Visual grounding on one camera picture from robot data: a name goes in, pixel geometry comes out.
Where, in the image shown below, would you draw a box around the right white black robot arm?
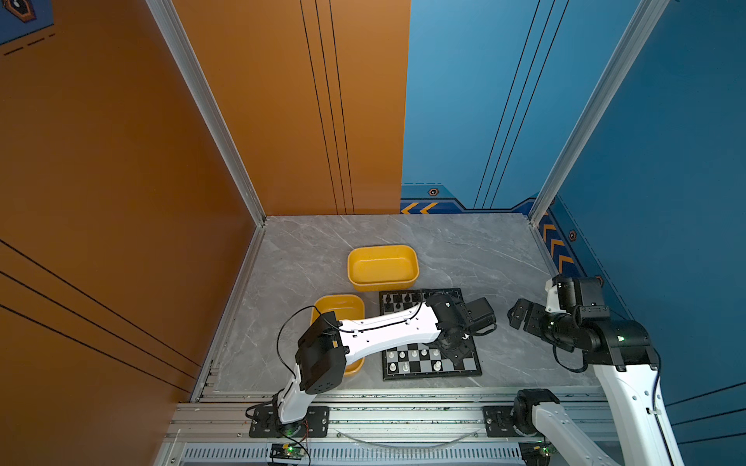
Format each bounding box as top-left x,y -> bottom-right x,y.
507,275 -> 684,465

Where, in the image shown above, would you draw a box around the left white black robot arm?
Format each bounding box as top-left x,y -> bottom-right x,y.
274,293 -> 497,425

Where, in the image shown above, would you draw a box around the black white chess board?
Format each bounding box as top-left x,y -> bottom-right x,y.
379,287 -> 483,382

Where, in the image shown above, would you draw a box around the yellow tray with black pieces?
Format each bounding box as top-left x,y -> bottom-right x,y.
348,245 -> 420,292

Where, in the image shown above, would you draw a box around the yellow tray with white pieces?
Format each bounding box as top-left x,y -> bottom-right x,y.
310,294 -> 365,378

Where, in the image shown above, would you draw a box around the right green circuit board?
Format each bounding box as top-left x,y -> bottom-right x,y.
519,442 -> 559,466

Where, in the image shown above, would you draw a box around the green circuit board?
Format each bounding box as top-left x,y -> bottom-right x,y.
519,442 -> 559,466
268,443 -> 311,466

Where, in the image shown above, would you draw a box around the left green circuit board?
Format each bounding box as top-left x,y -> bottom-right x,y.
268,443 -> 311,466

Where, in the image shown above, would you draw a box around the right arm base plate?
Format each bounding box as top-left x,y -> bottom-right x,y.
482,406 -> 523,438

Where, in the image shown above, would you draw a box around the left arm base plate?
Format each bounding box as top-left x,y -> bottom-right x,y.
245,405 -> 329,439

